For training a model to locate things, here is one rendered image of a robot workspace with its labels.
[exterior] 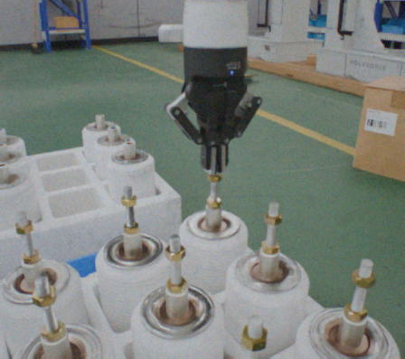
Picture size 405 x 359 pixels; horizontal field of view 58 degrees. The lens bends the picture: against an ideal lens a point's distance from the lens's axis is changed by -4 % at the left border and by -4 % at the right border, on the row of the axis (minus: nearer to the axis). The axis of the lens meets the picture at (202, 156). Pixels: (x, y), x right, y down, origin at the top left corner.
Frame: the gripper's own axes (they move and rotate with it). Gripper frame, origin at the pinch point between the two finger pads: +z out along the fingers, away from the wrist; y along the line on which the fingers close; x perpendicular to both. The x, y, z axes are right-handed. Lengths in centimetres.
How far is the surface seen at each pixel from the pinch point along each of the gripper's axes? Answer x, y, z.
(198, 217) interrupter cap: 2.3, -1.2, 9.8
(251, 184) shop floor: 51, 42, 35
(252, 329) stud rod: -24.6, -10.6, 1.6
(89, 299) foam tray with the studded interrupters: 1.0, -17.9, 17.2
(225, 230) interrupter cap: -2.1, 0.6, 9.9
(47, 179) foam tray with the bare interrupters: 46, -19, 19
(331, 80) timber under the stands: 155, 181, 30
